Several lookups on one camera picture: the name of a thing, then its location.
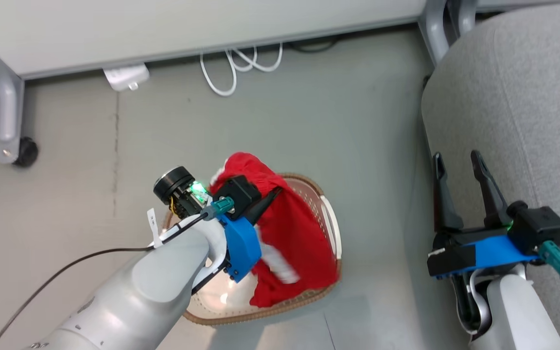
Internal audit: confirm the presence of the grey fabric sofa seat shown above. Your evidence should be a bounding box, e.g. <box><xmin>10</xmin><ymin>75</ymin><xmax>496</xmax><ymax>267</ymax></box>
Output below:
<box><xmin>421</xmin><ymin>2</ymin><xmax>560</xmax><ymax>350</ymax></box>

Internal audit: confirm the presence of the white looped cable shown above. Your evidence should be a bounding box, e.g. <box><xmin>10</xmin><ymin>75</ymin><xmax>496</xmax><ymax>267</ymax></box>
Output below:
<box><xmin>199</xmin><ymin>43</ymin><xmax>284</xmax><ymax>97</ymax></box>

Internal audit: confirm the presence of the cream perforated laundry basket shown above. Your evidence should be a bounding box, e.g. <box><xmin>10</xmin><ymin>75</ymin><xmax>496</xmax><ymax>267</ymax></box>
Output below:
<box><xmin>163</xmin><ymin>173</ymin><xmax>343</xmax><ymax>325</ymax></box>

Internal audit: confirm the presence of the black caster wheel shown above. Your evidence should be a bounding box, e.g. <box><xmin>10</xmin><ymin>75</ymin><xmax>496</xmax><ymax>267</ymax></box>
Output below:
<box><xmin>14</xmin><ymin>137</ymin><xmax>39</xmax><ymax>168</ymax></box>

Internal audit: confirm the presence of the white zip tie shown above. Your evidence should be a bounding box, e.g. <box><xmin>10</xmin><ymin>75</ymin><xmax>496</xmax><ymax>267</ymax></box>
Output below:
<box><xmin>147</xmin><ymin>208</ymin><xmax>164</xmax><ymax>248</ymax></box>

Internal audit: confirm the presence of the red clothing with white trim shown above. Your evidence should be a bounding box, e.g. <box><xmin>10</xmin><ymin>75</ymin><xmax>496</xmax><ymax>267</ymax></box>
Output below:
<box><xmin>209</xmin><ymin>152</ymin><xmax>340</xmax><ymax>308</ymax></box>

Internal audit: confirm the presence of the black floor cable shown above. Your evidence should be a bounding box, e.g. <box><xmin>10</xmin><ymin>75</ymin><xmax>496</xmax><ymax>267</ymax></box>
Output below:
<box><xmin>287</xmin><ymin>39</ymin><xmax>339</xmax><ymax>53</ymax></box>

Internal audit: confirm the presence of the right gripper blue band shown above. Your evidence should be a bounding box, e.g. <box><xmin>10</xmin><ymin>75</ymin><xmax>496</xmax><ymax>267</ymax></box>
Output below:
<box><xmin>427</xmin><ymin>150</ymin><xmax>541</xmax><ymax>280</ymax></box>

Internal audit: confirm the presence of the white power adapter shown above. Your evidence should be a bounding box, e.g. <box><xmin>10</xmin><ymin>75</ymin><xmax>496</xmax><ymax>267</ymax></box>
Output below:
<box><xmin>103</xmin><ymin>63</ymin><xmax>150</xmax><ymax>93</ymax></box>

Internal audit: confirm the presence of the left gripper blue block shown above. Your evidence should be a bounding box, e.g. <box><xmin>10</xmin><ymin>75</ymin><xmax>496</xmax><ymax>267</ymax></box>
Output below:
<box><xmin>153</xmin><ymin>166</ymin><xmax>284</xmax><ymax>283</ymax></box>

